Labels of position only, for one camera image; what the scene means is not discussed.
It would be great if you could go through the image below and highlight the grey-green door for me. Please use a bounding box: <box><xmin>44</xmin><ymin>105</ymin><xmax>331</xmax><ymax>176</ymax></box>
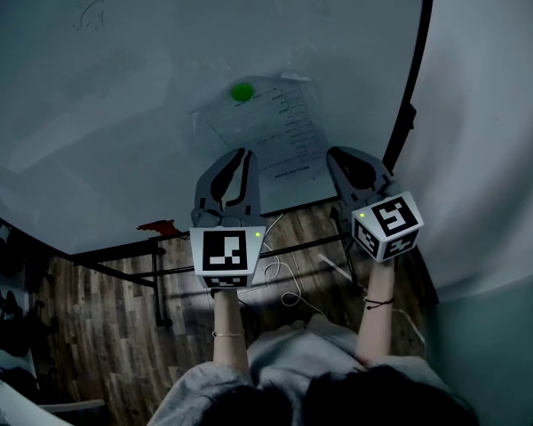
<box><xmin>426</xmin><ymin>255</ymin><xmax>533</xmax><ymax>426</ymax></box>

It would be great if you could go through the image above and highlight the black-framed whiteboard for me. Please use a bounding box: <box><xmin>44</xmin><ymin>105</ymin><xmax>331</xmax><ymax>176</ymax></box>
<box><xmin>0</xmin><ymin>0</ymin><xmax>437</xmax><ymax>257</ymax></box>

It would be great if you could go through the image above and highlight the person's left forearm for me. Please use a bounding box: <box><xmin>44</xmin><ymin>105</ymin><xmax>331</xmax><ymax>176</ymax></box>
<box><xmin>211</xmin><ymin>287</ymin><xmax>251</xmax><ymax>368</ymax></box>

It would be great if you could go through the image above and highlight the black office chair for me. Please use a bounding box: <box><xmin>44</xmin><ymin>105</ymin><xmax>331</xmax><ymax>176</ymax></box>
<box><xmin>0</xmin><ymin>228</ymin><xmax>33</xmax><ymax>280</ymax></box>
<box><xmin>0</xmin><ymin>281</ymin><xmax>60</xmax><ymax>359</ymax></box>

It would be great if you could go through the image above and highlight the white flat strip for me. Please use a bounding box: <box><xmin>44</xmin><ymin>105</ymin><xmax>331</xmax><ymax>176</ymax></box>
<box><xmin>317</xmin><ymin>253</ymin><xmax>354</xmax><ymax>282</ymax></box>

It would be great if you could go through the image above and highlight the black wrist cord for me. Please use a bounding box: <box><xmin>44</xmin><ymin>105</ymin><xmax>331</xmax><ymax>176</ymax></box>
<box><xmin>363</xmin><ymin>297</ymin><xmax>395</xmax><ymax>312</ymax></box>

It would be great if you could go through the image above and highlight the red eraser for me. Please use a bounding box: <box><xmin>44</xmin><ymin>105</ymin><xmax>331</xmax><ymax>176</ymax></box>
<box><xmin>136</xmin><ymin>218</ymin><xmax>179</xmax><ymax>240</ymax></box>

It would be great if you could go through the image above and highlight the grey shirt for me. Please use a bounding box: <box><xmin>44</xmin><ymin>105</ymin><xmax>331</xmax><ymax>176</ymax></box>
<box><xmin>148</xmin><ymin>321</ymin><xmax>472</xmax><ymax>426</ymax></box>

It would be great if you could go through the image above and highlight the green round magnet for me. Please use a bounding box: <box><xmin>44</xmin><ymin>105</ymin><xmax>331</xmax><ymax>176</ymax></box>
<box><xmin>230</xmin><ymin>81</ymin><xmax>255</xmax><ymax>102</ymax></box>

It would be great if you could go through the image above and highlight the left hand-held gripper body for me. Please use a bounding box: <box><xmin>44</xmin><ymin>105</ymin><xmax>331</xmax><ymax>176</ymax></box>
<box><xmin>189</xmin><ymin>209</ymin><xmax>267</xmax><ymax>289</ymax></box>

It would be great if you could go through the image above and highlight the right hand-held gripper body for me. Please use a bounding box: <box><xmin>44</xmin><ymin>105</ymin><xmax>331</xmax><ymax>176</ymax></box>
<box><xmin>346</xmin><ymin>179</ymin><xmax>426</xmax><ymax>264</ymax></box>

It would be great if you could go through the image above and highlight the person's right forearm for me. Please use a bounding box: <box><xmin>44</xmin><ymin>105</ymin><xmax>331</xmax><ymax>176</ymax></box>
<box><xmin>354</xmin><ymin>257</ymin><xmax>397</xmax><ymax>368</ymax></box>

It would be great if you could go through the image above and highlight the white cable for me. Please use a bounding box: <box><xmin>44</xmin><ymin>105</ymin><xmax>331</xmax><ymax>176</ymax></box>
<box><xmin>259</xmin><ymin>213</ymin><xmax>427</xmax><ymax>346</ymax></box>

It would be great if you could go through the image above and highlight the white printed paper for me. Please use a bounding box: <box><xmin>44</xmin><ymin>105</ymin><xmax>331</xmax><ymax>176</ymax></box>
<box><xmin>188</xmin><ymin>71</ymin><xmax>335</xmax><ymax>216</ymax></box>

